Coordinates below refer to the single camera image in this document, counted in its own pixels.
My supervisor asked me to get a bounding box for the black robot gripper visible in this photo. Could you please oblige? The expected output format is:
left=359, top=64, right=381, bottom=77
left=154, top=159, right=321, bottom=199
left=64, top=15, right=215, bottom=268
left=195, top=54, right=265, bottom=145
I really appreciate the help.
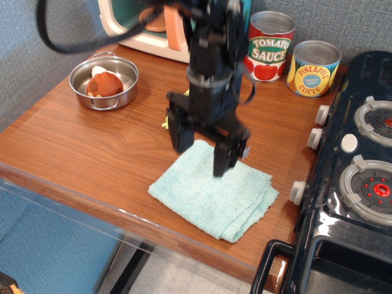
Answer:
left=167, top=80, right=251, bottom=177

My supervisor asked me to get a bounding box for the light teal napkin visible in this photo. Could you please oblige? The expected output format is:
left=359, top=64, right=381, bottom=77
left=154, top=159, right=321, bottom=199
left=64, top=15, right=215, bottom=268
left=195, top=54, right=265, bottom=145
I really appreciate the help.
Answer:
left=148, top=140, right=279, bottom=243

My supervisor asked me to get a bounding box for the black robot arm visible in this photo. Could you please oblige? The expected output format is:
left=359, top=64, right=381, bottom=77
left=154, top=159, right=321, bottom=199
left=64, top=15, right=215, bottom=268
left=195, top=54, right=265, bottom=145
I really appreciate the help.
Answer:
left=147, top=1, right=250, bottom=177

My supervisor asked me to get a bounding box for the white stove knob bottom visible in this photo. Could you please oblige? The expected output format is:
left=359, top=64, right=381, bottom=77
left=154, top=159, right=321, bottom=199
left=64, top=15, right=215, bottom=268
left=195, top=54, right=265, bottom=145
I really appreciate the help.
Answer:
left=289, top=181, right=307, bottom=206

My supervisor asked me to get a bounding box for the white stove knob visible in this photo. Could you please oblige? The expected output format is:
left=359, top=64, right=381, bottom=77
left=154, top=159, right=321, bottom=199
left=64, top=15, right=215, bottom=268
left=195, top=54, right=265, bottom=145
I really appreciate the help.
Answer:
left=289, top=181, right=307, bottom=206
left=315, top=105, right=330, bottom=127
left=307, top=128, right=323, bottom=151

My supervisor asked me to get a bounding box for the white stove knob middle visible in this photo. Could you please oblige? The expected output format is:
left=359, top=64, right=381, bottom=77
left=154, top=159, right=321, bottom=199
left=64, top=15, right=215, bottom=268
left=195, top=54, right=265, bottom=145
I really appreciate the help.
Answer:
left=307, top=128, right=323, bottom=151

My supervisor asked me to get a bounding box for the white stove knob top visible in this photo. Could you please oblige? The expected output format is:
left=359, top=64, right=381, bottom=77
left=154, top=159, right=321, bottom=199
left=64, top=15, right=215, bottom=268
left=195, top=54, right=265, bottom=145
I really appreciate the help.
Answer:
left=315, top=105, right=330, bottom=127

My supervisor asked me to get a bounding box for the black toy stove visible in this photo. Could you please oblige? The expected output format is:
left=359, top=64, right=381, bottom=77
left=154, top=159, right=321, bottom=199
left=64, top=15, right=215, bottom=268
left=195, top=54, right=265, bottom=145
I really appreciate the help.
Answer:
left=251, top=51, right=391, bottom=293

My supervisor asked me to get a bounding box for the teal and cream toy microwave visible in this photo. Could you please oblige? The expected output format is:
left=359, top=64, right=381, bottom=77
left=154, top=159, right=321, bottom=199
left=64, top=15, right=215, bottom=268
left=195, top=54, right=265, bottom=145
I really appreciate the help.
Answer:
left=99, top=1, right=251, bottom=64

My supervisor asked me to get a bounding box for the brown toy mushroom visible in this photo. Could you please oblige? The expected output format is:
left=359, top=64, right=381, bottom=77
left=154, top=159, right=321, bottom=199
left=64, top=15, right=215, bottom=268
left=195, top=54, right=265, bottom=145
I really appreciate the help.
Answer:
left=86, top=66, right=124, bottom=97

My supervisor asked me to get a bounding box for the tomato sauce can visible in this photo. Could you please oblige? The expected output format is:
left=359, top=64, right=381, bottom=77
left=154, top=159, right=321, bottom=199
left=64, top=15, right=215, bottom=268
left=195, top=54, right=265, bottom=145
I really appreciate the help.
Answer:
left=244, top=10, right=296, bottom=82

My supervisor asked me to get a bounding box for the pineapple slices can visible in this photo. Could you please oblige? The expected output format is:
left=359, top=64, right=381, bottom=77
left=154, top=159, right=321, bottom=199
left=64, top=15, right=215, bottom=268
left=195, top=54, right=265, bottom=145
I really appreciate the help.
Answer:
left=287, top=40, right=342, bottom=97

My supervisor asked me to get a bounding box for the metal table leg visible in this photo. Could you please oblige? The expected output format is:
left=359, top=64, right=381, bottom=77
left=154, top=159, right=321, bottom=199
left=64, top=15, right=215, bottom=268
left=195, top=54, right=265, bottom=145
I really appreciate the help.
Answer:
left=94, top=241, right=155, bottom=293

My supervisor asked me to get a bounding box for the small steel pot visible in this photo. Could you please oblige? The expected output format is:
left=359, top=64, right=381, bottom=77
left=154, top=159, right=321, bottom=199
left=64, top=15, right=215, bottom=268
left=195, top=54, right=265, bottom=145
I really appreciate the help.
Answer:
left=69, top=52, right=140, bottom=111

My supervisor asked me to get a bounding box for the clear acrylic table guard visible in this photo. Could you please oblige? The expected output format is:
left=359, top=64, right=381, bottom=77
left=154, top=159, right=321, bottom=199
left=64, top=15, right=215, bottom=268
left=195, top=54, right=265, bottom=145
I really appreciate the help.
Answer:
left=1, top=164, right=254, bottom=293

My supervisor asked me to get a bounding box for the spoon with yellow-green handle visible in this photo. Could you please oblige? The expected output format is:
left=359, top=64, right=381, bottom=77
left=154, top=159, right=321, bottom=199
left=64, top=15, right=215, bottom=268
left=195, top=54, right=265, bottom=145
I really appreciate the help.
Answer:
left=161, top=89, right=191, bottom=129

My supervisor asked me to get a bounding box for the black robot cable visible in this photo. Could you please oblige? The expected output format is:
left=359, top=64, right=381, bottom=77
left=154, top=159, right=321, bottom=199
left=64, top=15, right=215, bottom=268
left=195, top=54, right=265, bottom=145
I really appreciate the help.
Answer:
left=36, top=0, right=172, bottom=55

